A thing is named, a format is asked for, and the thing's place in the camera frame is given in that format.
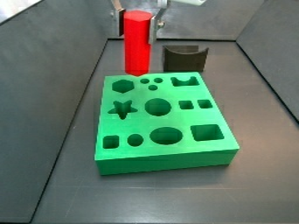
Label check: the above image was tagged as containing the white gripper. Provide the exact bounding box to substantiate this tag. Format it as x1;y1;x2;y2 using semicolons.
110;0;206;45

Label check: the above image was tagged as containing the red hexagonal prism block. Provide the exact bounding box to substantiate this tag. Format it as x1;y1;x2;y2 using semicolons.
125;10;153;76

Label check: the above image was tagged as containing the green shape sorter board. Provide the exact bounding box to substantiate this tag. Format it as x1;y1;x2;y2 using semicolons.
95;72;240;175

